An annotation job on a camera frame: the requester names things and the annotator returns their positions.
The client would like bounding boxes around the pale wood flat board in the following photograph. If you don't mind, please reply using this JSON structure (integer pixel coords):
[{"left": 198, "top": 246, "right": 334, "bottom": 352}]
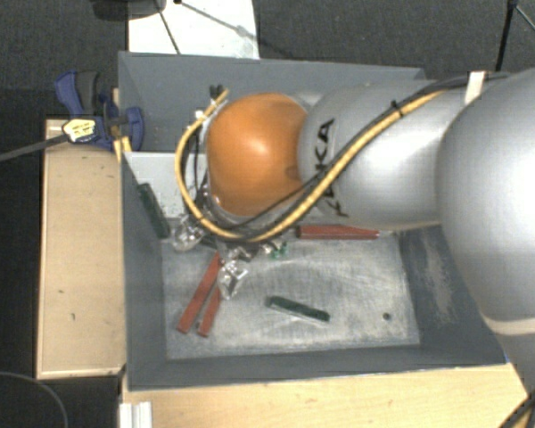
[{"left": 36, "top": 118, "right": 128, "bottom": 380}]

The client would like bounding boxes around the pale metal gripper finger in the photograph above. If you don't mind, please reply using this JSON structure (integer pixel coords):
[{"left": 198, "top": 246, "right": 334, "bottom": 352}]
[
  {"left": 217, "top": 259, "right": 250, "bottom": 301},
  {"left": 170, "top": 215, "right": 205, "bottom": 253}
]

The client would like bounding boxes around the dark green flat block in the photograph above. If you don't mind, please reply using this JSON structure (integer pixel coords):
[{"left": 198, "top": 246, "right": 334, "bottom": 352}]
[{"left": 264, "top": 295, "right": 332, "bottom": 325}]

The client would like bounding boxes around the grey metal bin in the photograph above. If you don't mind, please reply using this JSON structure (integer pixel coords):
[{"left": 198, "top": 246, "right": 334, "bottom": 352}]
[{"left": 117, "top": 51, "right": 507, "bottom": 391}]

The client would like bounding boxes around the red-brown flat block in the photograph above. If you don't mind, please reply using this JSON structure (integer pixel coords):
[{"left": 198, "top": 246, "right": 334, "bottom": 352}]
[
  {"left": 294, "top": 224, "right": 381, "bottom": 242},
  {"left": 176, "top": 251, "right": 225, "bottom": 335},
  {"left": 196, "top": 284, "right": 225, "bottom": 339}
]

